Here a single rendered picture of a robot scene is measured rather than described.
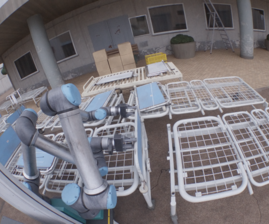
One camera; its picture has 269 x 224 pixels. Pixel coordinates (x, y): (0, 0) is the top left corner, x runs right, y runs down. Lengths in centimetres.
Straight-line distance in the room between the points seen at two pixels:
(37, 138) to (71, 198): 39
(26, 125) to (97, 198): 55
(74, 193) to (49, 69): 507
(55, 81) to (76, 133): 505
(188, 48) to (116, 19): 333
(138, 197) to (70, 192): 87
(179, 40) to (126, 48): 234
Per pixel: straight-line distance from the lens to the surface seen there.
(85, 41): 713
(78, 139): 69
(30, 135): 82
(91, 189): 81
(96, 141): 98
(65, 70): 786
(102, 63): 448
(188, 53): 585
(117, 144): 97
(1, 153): 242
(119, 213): 160
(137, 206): 157
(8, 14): 502
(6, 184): 70
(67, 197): 92
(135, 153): 91
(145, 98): 192
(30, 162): 115
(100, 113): 118
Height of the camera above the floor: 146
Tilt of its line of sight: 32 degrees down
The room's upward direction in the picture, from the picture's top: 15 degrees counter-clockwise
